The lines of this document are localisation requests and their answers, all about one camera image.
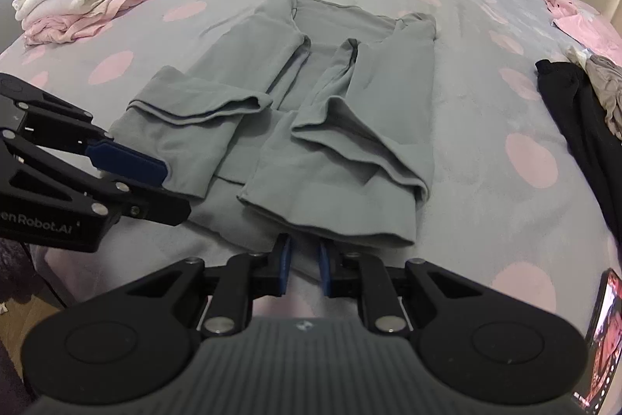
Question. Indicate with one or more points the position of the taupe garment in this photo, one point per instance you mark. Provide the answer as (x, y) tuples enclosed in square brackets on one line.
[(607, 84)]

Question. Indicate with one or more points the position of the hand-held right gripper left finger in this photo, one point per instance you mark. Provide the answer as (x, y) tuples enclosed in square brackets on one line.
[(285, 264)]

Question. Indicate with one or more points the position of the grey long-sleeve shirt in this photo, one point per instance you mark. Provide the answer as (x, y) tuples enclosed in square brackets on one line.
[(379, 104)]

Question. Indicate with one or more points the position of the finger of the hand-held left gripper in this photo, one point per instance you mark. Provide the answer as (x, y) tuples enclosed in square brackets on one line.
[(155, 206), (131, 164)]

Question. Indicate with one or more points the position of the black garment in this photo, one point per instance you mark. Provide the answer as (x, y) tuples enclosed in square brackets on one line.
[(578, 123)]

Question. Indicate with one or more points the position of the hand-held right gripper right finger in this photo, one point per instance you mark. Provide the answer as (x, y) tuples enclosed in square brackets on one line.
[(324, 269)]

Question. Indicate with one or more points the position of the black smartphone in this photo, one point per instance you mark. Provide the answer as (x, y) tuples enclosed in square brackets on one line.
[(607, 347)]

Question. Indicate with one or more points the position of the pink pillow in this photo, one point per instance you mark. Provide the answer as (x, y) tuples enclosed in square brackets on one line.
[(583, 23)]

